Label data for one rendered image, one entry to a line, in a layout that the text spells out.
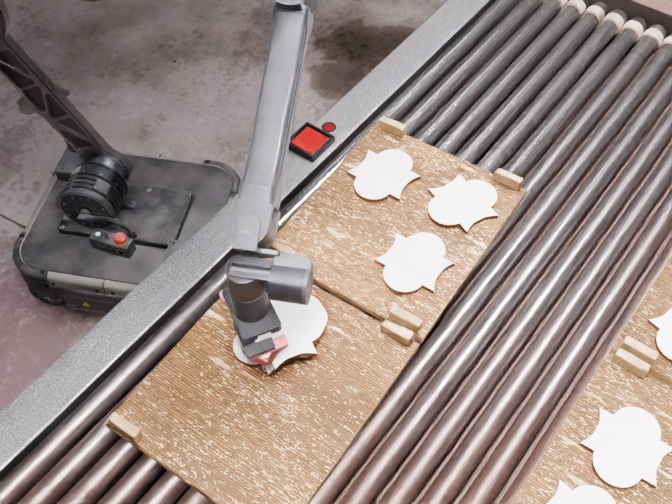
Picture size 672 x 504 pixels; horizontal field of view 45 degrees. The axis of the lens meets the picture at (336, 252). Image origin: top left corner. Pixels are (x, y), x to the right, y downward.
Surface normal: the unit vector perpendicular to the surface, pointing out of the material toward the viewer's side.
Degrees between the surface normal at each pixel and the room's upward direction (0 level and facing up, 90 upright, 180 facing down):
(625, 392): 0
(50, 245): 0
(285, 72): 29
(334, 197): 0
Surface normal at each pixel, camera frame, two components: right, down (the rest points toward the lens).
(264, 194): -0.06, -0.13
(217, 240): -0.02, -0.60
